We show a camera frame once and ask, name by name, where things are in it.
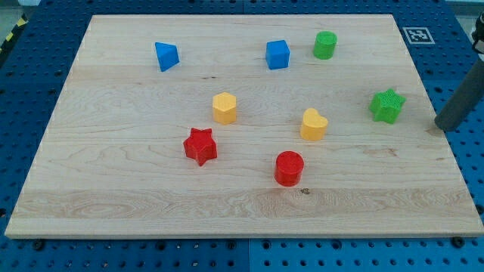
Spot yellow hexagon block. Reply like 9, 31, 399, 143
213, 92, 237, 125

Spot blue cube block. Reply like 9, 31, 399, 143
265, 40, 290, 70

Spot black yellow hazard tape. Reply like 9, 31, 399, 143
1, 14, 29, 54

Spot green star block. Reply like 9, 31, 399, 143
369, 88, 406, 124

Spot grey cylindrical robot arm rod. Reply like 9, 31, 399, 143
434, 13, 483, 131

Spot white fiducial marker tag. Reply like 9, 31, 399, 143
403, 26, 435, 45

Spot red star block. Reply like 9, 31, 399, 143
183, 128, 218, 166

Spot green cylinder block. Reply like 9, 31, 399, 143
313, 31, 337, 60

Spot yellow heart block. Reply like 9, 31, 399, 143
299, 108, 328, 141

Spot light wooden board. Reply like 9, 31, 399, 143
5, 14, 483, 240

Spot red cylinder block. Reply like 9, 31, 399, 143
274, 150, 304, 187

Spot blue triangular prism block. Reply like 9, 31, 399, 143
154, 42, 179, 72

